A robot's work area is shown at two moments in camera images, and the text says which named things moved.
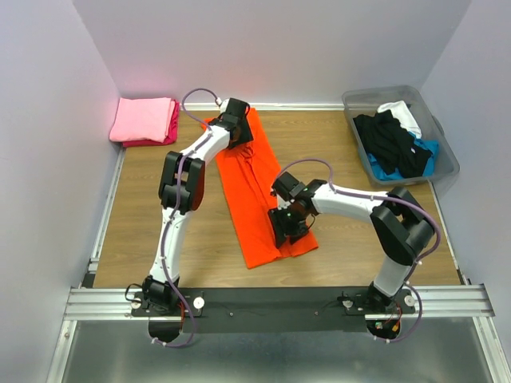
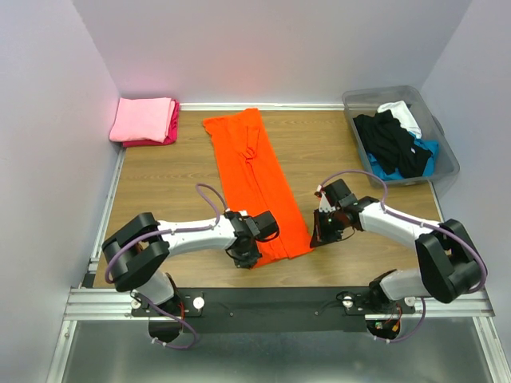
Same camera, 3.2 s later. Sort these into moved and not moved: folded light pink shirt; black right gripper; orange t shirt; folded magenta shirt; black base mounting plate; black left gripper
Moved: black left gripper; black right gripper
Not moved: orange t shirt; black base mounting plate; folded magenta shirt; folded light pink shirt
